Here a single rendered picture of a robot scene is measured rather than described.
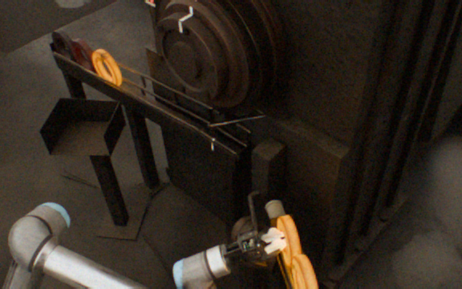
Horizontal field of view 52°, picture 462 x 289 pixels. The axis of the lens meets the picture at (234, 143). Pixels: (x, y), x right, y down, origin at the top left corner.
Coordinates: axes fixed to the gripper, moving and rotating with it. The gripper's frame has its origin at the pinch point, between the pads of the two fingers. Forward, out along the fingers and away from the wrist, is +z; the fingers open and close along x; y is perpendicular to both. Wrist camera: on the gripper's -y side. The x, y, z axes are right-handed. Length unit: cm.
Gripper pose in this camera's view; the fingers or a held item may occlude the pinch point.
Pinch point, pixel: (288, 238)
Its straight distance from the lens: 148.3
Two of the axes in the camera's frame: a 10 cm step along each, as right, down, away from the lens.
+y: -3.3, -6.2, -7.1
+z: 9.2, -3.8, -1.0
